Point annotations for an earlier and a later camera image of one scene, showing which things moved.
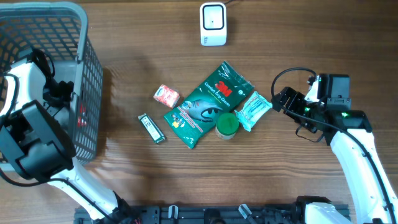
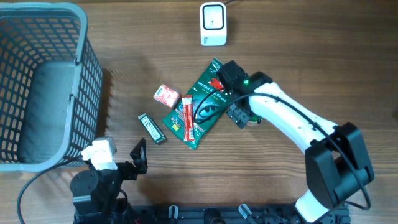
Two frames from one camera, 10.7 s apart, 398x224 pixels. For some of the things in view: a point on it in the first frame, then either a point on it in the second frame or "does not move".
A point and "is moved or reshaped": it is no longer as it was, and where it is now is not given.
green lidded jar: (227, 125) → (254, 121)
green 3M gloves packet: (193, 119) is moved or reshaped
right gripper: (296, 98) → (239, 116)
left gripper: (69, 86) → (130, 173)
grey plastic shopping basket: (61, 29) does not move
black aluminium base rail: (288, 214) does not move
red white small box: (166, 96) does not move
